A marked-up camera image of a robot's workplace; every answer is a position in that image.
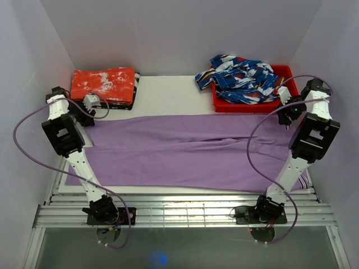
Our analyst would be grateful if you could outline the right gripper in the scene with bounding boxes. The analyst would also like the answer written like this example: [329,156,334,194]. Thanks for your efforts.
[274,94,307,126]

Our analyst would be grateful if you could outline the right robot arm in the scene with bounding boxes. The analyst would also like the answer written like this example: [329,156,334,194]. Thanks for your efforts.
[253,77,340,222]

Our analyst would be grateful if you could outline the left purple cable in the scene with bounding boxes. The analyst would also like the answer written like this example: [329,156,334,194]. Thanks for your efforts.
[13,92,134,250]

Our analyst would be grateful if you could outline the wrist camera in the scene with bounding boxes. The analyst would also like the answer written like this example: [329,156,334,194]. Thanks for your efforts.
[82,94,100,110]
[276,86,292,105]

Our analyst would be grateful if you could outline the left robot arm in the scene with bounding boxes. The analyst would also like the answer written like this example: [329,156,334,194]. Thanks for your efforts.
[42,86,119,224]

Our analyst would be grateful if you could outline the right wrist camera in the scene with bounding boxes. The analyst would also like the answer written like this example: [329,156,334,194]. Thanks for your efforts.
[276,86,292,105]

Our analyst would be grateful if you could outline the aluminium frame rail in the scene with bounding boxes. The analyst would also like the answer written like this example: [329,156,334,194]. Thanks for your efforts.
[24,191,350,268]

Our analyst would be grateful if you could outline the blue patterned trousers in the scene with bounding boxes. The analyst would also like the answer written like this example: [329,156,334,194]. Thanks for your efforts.
[195,54,284,105]

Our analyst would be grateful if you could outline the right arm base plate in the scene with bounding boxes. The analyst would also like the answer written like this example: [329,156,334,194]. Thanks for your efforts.
[229,206,287,225]

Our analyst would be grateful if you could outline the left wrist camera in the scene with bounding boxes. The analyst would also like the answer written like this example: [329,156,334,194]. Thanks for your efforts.
[82,94,100,110]

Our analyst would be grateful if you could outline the purple trousers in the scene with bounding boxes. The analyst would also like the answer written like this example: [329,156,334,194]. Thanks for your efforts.
[68,113,309,193]

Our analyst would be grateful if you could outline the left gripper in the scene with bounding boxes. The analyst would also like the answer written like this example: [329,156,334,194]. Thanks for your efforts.
[67,98,96,127]

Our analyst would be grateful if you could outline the red plastic bin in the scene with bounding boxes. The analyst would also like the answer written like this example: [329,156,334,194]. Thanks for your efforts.
[211,65,292,114]

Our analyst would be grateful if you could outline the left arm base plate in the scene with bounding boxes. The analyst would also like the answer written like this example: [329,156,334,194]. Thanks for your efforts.
[86,207,137,226]

